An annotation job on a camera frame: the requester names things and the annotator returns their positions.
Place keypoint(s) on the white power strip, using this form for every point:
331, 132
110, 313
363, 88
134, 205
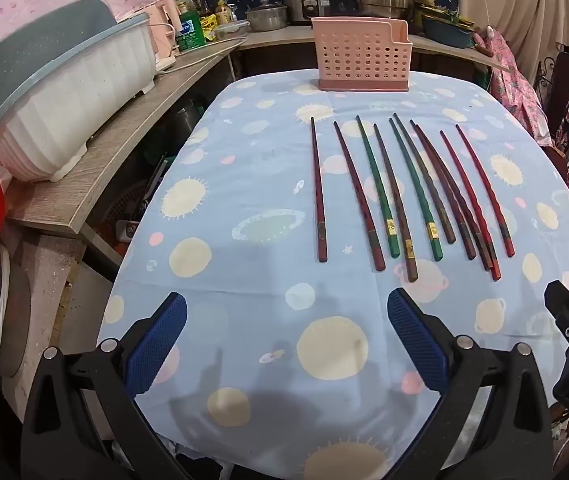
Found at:
166, 63

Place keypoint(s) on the pink electric kettle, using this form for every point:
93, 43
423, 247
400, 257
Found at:
162, 27

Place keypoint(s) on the yellow seasoning packet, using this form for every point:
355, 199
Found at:
208, 27

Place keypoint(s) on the small steel pot with lid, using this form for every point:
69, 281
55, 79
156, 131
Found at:
267, 17

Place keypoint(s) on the silver rice cooker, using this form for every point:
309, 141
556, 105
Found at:
307, 2

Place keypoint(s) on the white green carton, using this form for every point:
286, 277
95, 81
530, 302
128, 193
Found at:
180, 2

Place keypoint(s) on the bright red twisted chopstick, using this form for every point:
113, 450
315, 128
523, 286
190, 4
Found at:
486, 195
471, 210

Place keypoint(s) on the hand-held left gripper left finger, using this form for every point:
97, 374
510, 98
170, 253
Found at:
159, 345

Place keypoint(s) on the white dish rack grey lid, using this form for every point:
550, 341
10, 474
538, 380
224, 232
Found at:
74, 100

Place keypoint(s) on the dark red chopstick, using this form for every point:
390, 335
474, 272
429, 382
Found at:
359, 200

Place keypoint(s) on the green chopstick gold band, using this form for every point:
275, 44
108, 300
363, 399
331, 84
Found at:
422, 210
377, 190

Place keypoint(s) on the beige curtain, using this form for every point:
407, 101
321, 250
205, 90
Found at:
519, 5

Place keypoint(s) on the dark wooden chair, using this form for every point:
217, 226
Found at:
561, 95

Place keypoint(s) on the pink perforated utensil basket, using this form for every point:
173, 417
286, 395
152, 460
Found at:
359, 55

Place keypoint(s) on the clear food container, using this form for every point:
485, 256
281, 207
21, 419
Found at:
232, 30

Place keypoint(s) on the wooden side shelf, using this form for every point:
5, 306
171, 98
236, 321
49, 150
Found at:
114, 130

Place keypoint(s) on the yellow oil bottle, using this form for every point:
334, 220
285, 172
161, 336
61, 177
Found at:
223, 12

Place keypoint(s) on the blue plastic basin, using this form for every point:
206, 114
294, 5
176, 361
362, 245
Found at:
447, 35

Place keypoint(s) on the pink pineapple print garment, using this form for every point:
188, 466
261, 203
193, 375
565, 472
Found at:
519, 85

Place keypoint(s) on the grey kitchen countertop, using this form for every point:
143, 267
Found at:
284, 35

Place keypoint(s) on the blue planet print tablecloth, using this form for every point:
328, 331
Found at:
264, 270

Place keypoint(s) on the green can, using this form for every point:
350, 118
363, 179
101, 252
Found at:
190, 32

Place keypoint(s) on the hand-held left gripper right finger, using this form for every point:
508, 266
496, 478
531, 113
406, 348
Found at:
417, 340

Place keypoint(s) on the brown chopstick gold band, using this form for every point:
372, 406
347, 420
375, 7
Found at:
398, 210

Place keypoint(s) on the brown twisted chopstick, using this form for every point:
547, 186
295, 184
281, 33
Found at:
433, 195

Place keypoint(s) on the maroon twisted chopstick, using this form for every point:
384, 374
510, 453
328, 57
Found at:
456, 220
479, 247

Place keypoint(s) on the red and green chopsticks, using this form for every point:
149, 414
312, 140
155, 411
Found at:
318, 195

